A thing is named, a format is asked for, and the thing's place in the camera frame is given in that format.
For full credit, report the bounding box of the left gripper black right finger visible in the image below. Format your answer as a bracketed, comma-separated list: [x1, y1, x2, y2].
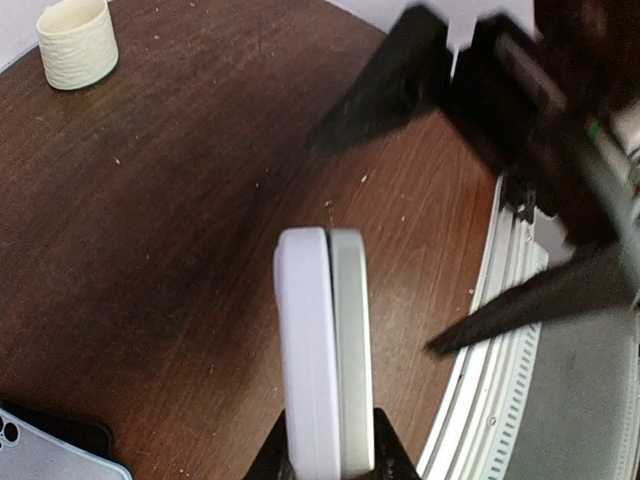
[372, 408, 421, 480]

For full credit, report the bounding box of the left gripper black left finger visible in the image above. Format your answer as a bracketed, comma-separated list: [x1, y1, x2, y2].
[247, 411, 295, 480]

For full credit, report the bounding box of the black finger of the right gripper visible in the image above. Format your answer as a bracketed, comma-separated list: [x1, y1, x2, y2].
[305, 4, 450, 156]
[425, 244, 639, 356]

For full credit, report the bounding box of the lavender phone case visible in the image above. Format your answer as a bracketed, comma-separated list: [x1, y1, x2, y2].
[273, 227, 341, 479]

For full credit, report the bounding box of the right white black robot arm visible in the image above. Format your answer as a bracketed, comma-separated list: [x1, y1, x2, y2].
[306, 1, 639, 356]

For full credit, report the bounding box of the black smartphone under blue case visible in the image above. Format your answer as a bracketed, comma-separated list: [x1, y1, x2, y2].
[1, 398, 114, 460]

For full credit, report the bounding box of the light blue phone case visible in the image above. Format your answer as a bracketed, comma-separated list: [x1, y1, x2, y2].
[1, 409, 132, 480]

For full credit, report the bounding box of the cream ribbed cup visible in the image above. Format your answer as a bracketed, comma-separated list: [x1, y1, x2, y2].
[36, 0, 119, 91]

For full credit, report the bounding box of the aluminium front rail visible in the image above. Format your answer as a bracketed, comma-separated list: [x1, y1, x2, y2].
[417, 174, 640, 480]

